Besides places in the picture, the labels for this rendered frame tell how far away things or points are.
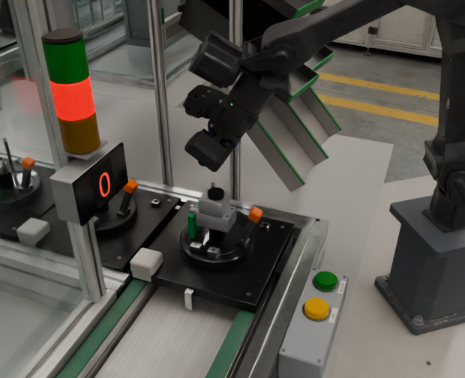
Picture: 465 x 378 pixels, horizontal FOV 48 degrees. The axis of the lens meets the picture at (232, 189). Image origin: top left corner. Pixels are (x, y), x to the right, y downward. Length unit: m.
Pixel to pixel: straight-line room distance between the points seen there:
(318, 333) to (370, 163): 0.75
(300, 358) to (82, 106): 0.48
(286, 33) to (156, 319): 0.53
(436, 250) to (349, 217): 0.41
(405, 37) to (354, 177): 3.60
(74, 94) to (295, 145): 0.63
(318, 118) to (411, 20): 3.64
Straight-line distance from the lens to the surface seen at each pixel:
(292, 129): 1.20
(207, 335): 0.91
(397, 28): 4.96
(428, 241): 0.92
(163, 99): 1.12
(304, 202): 1.31
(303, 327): 0.87
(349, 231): 1.24
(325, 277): 0.94
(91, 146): 0.73
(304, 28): 0.75
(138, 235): 1.03
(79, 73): 0.68
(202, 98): 0.81
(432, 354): 1.02
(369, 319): 1.04
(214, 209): 0.91
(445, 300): 1.02
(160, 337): 0.92
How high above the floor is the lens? 1.61
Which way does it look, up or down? 34 degrees down
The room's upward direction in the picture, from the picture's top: straight up
